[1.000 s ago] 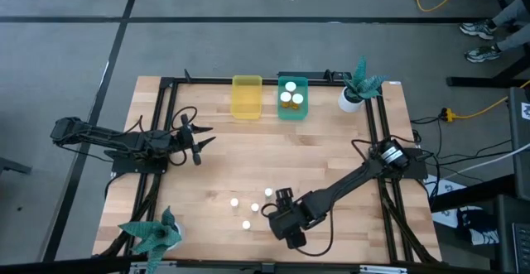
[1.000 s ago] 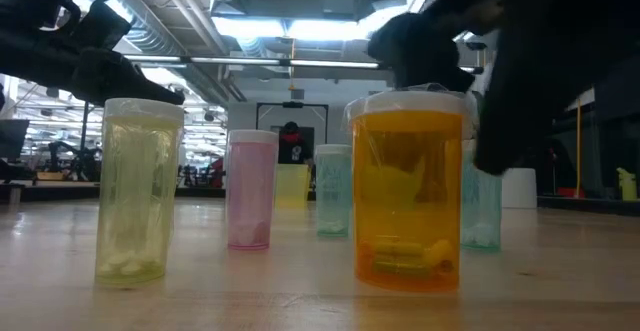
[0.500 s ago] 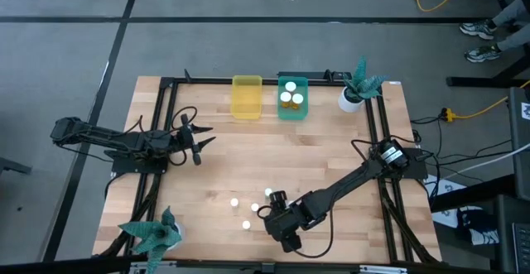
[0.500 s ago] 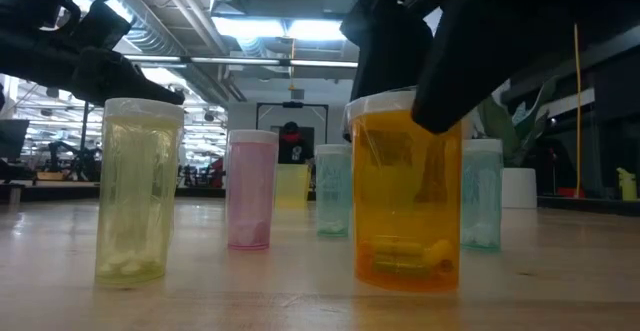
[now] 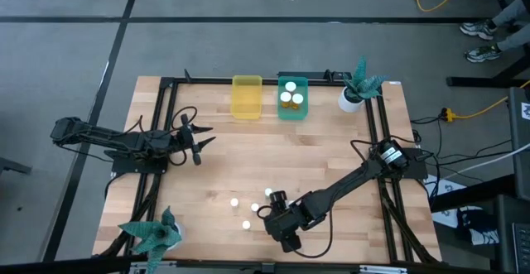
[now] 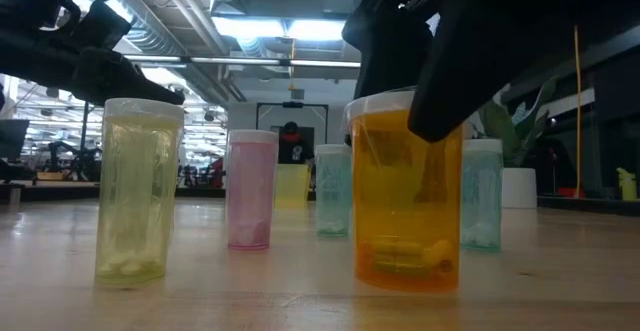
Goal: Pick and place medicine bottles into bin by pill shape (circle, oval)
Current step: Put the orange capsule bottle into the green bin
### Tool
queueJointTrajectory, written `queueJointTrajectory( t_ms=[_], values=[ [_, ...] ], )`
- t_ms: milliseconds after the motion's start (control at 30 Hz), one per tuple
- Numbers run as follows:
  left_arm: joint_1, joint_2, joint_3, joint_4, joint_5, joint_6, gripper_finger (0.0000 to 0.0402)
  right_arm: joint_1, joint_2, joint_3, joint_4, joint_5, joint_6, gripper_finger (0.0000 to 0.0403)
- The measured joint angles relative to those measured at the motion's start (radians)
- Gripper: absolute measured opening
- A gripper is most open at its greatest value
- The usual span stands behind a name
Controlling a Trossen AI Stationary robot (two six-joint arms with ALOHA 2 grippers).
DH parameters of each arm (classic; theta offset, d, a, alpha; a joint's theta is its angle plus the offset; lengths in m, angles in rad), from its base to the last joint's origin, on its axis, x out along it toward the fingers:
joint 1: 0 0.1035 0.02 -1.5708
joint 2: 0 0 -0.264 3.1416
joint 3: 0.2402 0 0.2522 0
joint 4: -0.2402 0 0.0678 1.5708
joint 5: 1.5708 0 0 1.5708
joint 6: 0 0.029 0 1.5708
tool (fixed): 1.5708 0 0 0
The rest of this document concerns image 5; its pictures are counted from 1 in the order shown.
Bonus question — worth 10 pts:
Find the white cable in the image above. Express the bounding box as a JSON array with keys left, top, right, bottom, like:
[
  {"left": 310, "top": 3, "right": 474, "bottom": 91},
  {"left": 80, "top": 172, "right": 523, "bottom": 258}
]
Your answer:
[{"left": 430, "top": 143, "right": 530, "bottom": 180}]

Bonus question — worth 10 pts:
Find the person's leg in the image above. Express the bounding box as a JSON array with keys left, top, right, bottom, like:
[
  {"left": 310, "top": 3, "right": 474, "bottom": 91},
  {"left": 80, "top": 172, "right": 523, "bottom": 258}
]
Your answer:
[
  {"left": 490, "top": 0, "right": 530, "bottom": 29},
  {"left": 496, "top": 23, "right": 530, "bottom": 54}
]

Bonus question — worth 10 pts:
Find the person's shoe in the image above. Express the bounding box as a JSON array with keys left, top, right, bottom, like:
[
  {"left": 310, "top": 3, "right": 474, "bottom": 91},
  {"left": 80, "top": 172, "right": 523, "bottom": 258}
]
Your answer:
[
  {"left": 459, "top": 19, "right": 498, "bottom": 41},
  {"left": 464, "top": 43, "right": 503, "bottom": 64}
]

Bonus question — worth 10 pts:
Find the black desk leg frame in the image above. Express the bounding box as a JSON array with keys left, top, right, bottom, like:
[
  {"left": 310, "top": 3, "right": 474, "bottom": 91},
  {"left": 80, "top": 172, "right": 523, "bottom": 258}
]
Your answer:
[{"left": 446, "top": 0, "right": 530, "bottom": 89}]

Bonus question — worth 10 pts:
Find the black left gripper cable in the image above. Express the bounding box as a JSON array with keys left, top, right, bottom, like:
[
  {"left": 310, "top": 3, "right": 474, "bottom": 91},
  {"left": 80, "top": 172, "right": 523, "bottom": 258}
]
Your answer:
[{"left": 169, "top": 105, "right": 199, "bottom": 168}]

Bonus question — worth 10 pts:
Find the teal translucent plastic bin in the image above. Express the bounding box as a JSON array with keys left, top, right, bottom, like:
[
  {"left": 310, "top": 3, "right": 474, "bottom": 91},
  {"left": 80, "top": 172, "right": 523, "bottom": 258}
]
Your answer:
[{"left": 277, "top": 75, "right": 310, "bottom": 121}]

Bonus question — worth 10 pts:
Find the black crossbar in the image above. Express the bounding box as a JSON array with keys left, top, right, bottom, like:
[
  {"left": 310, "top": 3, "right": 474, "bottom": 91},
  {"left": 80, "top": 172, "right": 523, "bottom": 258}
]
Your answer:
[{"left": 0, "top": 253, "right": 530, "bottom": 274}]

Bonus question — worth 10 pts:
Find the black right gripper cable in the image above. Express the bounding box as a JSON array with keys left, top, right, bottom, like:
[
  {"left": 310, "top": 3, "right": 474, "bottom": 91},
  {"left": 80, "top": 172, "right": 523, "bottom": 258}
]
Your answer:
[{"left": 289, "top": 205, "right": 335, "bottom": 259}]

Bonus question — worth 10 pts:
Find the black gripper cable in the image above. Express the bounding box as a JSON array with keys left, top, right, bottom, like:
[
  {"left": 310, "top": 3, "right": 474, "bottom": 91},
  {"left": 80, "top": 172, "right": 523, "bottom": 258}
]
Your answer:
[
  {"left": 169, "top": 105, "right": 199, "bottom": 168},
  {"left": 289, "top": 205, "right": 335, "bottom": 259}
]

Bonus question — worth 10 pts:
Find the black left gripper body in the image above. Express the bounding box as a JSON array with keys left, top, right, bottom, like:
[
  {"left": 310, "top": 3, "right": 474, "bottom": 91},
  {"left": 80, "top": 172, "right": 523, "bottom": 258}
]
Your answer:
[{"left": 166, "top": 114, "right": 204, "bottom": 167}]

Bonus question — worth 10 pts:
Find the yellow translucent plastic bin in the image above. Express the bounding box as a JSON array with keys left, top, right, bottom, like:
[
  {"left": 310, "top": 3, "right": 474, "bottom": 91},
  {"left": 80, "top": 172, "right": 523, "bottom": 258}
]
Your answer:
[{"left": 230, "top": 75, "right": 264, "bottom": 121}]

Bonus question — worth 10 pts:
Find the black metal table frame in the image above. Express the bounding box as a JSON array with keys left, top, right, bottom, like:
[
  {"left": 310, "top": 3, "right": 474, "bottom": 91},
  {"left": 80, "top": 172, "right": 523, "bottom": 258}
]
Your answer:
[{"left": 93, "top": 69, "right": 442, "bottom": 267}]

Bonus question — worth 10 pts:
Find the grey floor object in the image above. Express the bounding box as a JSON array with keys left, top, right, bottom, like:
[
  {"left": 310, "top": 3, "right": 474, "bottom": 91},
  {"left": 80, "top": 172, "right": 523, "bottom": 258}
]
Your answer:
[{"left": 0, "top": 156, "right": 33, "bottom": 176}]

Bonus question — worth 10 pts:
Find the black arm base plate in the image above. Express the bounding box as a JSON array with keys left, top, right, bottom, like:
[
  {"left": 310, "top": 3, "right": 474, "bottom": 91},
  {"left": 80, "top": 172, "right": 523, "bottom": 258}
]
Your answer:
[
  {"left": 110, "top": 149, "right": 169, "bottom": 175},
  {"left": 369, "top": 147, "right": 428, "bottom": 180}
]

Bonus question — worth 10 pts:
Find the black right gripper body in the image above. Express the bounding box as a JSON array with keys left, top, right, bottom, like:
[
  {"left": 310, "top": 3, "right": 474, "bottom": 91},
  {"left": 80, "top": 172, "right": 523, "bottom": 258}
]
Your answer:
[{"left": 263, "top": 190, "right": 306, "bottom": 254}]

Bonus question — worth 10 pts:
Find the yellow cable with plug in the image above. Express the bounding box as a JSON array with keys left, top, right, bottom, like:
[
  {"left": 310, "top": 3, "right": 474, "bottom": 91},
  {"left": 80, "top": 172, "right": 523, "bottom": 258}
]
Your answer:
[{"left": 441, "top": 79, "right": 530, "bottom": 123}]

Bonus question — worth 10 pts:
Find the green plant in white pot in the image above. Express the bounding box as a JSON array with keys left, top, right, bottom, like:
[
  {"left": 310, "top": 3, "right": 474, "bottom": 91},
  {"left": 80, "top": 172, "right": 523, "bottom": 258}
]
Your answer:
[
  {"left": 118, "top": 206, "right": 186, "bottom": 274},
  {"left": 337, "top": 56, "right": 388, "bottom": 113}
]

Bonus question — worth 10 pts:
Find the blue and white bag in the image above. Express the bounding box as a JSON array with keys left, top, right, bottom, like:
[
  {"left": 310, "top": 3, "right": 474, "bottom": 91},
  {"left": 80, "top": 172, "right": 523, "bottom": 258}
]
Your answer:
[{"left": 426, "top": 174, "right": 502, "bottom": 247}]

